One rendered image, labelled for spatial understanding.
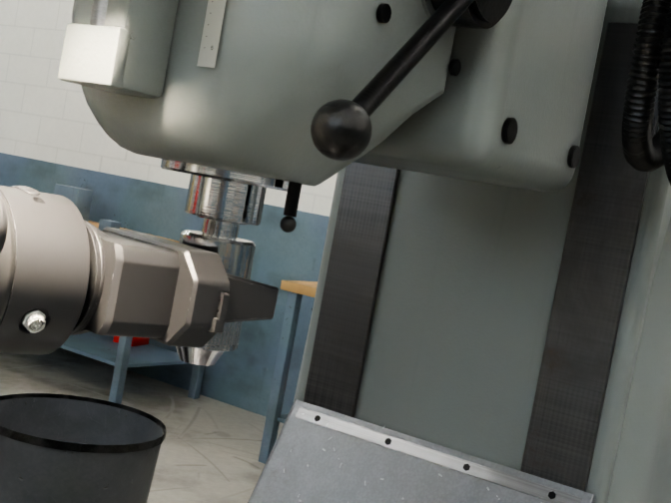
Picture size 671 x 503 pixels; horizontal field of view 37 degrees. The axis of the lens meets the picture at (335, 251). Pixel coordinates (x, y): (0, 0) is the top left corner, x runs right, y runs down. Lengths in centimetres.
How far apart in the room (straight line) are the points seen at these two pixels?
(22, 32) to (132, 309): 700
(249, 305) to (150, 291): 8
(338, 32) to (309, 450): 56
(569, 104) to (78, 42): 39
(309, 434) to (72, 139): 604
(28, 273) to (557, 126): 41
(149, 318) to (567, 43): 37
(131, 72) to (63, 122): 653
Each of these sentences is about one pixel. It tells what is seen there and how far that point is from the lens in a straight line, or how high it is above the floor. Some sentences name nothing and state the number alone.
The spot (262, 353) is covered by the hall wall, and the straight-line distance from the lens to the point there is 580.
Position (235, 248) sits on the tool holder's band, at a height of 126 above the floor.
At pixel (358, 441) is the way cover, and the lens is 99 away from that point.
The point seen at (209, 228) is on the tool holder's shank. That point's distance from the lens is 61.
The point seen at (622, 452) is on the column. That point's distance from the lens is 92.
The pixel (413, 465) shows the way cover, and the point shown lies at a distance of 96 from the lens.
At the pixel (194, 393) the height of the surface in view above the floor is 3.
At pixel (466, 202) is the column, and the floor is 132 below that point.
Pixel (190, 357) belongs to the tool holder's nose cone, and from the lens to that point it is 62.
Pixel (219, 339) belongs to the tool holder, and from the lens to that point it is 61.
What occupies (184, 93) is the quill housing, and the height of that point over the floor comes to 135.
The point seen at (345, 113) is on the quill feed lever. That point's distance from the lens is 48.
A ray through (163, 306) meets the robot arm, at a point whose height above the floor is 123.
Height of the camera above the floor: 131
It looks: 3 degrees down
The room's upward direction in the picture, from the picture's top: 10 degrees clockwise
